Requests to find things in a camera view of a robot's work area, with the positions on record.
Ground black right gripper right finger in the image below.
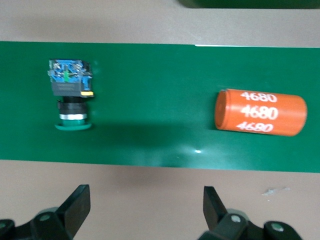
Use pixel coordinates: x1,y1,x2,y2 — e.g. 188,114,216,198
198,186,304,240

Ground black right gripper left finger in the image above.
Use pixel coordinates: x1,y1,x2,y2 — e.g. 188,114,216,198
0,184,91,240

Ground green push button switch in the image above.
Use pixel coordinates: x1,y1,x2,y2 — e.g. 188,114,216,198
47,58,96,132

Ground green conveyor belt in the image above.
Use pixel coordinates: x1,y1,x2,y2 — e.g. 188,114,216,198
0,41,320,174

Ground green plastic tray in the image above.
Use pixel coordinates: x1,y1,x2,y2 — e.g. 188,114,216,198
176,0,320,10

